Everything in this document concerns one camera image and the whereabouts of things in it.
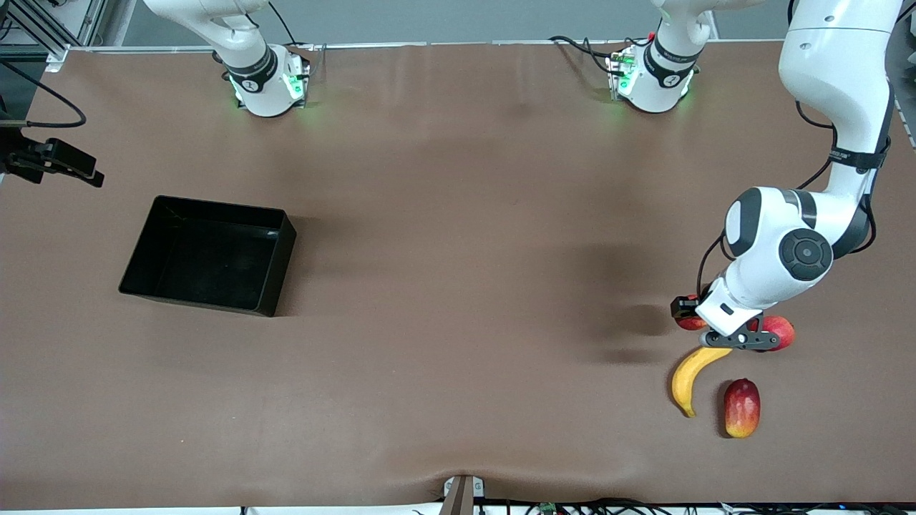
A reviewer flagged red yellow striped apple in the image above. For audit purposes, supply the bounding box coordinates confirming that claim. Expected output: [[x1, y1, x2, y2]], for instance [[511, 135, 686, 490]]
[[676, 293, 711, 332]]

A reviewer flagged black base cable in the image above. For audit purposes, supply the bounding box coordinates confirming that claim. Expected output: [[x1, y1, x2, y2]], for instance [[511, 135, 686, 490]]
[[266, 0, 319, 54], [549, 34, 625, 77]]

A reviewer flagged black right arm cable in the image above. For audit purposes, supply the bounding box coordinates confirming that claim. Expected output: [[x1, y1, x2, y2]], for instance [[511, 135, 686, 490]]
[[0, 61, 88, 130]]

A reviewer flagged red yellow mango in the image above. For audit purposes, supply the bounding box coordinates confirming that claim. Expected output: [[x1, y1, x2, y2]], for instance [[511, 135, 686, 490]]
[[723, 378, 761, 439]]

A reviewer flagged pink red round fruit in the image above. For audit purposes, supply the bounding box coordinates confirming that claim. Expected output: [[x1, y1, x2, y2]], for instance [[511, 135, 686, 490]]
[[748, 315, 796, 353]]

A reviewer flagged black plastic box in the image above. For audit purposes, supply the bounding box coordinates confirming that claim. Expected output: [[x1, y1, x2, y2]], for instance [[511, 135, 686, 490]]
[[118, 195, 298, 318]]

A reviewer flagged yellow banana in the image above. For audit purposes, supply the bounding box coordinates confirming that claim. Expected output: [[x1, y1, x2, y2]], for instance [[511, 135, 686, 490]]
[[671, 346, 734, 418]]

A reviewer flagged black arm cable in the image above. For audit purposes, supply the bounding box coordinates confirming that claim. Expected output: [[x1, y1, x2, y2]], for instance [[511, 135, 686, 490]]
[[696, 100, 880, 298], [0, 61, 88, 130]]

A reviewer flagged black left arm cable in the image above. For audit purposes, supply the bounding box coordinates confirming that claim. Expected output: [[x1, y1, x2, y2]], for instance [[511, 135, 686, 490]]
[[696, 100, 880, 298]]

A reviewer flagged aluminium frame structure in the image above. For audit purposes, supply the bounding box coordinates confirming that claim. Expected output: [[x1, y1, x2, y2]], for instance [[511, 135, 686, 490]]
[[0, 0, 119, 72]]

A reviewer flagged black left base cable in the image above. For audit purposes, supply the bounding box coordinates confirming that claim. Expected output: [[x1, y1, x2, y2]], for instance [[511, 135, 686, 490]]
[[549, 34, 625, 77]]

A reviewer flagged metal bracket with post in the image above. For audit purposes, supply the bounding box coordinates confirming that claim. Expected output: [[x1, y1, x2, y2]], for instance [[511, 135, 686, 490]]
[[440, 474, 486, 515]]

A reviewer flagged black right base cable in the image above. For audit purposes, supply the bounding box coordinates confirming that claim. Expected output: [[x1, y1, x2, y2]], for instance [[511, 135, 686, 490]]
[[266, 0, 319, 54]]

